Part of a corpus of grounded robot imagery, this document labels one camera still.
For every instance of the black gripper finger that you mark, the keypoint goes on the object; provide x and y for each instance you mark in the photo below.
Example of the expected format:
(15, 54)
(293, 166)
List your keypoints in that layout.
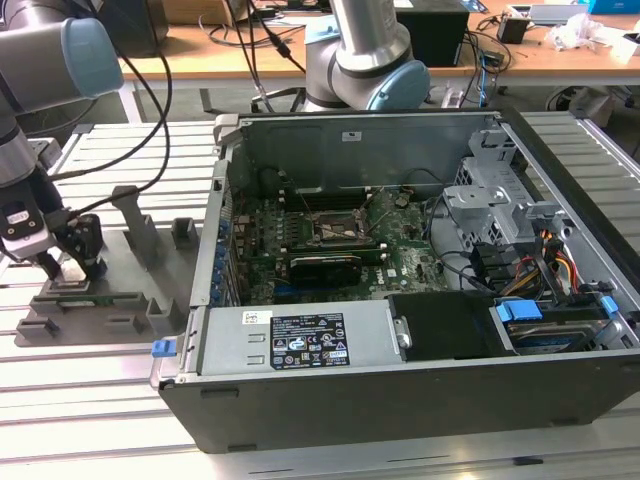
(92, 260)
(51, 265)

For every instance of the silver green CPU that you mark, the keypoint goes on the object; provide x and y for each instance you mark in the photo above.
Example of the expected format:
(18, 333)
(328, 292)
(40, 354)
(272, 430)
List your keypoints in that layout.
(72, 272)

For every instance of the thin metal locking lever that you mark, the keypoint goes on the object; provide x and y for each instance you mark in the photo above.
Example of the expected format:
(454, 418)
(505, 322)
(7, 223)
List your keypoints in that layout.
(384, 220)
(372, 201)

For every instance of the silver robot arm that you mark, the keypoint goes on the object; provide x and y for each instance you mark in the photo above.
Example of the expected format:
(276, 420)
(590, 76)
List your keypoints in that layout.
(40, 65)

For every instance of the CPU socket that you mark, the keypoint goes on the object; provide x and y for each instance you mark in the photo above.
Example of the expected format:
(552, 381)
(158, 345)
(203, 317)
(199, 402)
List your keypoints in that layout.
(335, 230)

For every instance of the green RAM stick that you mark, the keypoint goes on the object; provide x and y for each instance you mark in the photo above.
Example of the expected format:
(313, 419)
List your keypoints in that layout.
(102, 300)

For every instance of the grey parts rack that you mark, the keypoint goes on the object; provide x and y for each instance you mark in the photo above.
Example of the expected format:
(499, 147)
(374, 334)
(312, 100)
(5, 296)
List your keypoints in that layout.
(120, 310)

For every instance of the blue plastic latch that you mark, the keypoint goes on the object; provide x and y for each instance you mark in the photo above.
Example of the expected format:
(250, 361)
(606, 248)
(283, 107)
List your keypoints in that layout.
(162, 348)
(607, 305)

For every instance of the grey power supply unit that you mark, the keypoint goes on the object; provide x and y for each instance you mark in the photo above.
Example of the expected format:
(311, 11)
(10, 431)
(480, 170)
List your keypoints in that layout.
(230, 345)

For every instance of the black computer tower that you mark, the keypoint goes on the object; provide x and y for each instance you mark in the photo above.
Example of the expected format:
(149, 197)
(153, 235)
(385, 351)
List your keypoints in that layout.
(147, 20)

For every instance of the blue expansion slot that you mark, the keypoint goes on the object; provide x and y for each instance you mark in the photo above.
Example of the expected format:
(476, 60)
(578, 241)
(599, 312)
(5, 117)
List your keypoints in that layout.
(290, 291)

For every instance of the wooden desk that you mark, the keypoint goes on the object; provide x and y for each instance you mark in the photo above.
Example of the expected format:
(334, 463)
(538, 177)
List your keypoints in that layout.
(215, 65)

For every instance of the black graphics card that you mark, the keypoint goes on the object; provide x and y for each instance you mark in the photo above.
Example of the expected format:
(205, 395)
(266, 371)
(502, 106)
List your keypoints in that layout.
(325, 274)

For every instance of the brown cardboard box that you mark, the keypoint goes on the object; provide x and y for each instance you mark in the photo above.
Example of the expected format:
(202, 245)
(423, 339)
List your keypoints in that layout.
(200, 10)

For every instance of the black RAM slot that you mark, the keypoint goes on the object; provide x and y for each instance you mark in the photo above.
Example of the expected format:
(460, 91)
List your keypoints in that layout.
(372, 260)
(340, 190)
(340, 199)
(372, 255)
(340, 195)
(340, 204)
(330, 250)
(330, 245)

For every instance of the round coin battery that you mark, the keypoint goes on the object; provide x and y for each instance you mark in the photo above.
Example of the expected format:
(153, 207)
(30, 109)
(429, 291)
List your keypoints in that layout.
(400, 201)

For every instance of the green motherboard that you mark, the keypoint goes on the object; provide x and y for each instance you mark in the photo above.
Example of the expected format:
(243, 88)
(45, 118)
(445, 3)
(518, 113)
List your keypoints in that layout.
(415, 265)

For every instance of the black grey PC case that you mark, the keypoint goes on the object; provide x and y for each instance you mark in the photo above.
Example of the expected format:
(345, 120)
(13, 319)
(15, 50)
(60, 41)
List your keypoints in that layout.
(400, 415)

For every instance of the silver metal drive cage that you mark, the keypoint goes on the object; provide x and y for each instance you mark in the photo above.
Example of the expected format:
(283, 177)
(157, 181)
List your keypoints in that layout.
(480, 200)

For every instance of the hard disk in blue carrier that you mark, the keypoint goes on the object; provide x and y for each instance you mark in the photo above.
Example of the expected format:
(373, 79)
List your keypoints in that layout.
(520, 310)

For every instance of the small black box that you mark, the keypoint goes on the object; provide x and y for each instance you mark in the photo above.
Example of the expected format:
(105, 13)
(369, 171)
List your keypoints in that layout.
(512, 30)

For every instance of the grey laptop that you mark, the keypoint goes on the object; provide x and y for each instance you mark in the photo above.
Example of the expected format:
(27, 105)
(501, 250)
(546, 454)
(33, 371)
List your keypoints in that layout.
(560, 14)

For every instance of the clear plastic bag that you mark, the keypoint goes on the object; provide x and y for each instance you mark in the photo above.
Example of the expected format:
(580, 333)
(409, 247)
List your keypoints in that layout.
(575, 32)

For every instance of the white box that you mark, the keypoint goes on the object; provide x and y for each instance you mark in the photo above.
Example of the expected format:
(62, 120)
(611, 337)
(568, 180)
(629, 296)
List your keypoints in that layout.
(622, 45)

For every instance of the blue box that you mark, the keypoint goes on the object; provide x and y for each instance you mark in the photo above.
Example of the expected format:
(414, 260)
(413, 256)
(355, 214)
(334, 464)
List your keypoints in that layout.
(615, 5)

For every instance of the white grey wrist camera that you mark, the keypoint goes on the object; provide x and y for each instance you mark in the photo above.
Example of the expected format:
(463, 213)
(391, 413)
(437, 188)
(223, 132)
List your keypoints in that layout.
(25, 240)

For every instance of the small grey wrist camera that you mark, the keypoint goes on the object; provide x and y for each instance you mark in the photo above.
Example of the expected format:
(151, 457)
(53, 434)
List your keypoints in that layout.
(45, 154)

